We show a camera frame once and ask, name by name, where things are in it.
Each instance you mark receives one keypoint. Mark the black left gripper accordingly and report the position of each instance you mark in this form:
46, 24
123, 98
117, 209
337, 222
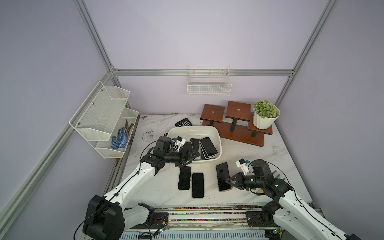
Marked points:
187, 153

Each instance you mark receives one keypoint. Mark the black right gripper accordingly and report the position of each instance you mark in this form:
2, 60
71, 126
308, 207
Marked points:
239, 182

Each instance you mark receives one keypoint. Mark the black phone placed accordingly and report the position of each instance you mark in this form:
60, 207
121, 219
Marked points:
198, 190
184, 182
222, 175

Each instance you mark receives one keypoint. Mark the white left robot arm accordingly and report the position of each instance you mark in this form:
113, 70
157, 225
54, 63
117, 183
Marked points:
107, 216

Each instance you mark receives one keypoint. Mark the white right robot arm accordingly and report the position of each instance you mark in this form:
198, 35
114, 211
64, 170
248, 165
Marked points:
286, 209

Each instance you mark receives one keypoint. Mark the white case phone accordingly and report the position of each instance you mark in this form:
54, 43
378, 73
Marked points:
195, 144

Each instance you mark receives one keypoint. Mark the blue case phone large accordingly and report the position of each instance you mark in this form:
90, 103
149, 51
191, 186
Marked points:
208, 148

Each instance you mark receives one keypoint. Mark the white plastic storage box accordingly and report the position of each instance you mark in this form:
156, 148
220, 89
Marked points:
199, 132

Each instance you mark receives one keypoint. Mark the blue yellow toy fork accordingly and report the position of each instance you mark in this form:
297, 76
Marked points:
277, 177

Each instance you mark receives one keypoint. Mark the black slotted tray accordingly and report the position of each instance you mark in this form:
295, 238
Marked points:
183, 123

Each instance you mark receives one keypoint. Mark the brown wooden tiered stand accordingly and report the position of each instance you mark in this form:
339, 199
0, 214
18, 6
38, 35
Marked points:
234, 123

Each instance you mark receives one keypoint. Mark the white ribbed plant pot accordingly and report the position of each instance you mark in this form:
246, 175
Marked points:
262, 123

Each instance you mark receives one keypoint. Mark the blue toy in shelf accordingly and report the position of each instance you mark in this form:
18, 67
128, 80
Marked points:
121, 140

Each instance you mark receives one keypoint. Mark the green artificial plant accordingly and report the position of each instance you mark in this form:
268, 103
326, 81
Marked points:
265, 109

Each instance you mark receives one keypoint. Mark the white mesh upper shelf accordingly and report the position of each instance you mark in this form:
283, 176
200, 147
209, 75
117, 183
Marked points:
97, 117

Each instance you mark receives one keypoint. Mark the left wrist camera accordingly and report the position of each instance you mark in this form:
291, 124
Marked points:
178, 143

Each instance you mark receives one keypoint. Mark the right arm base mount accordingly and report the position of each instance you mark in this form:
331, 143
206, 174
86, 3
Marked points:
262, 218

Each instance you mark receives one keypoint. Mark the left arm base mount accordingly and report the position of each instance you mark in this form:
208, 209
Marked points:
155, 221

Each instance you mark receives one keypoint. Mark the white wire wall basket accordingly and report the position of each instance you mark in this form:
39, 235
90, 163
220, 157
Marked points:
208, 80

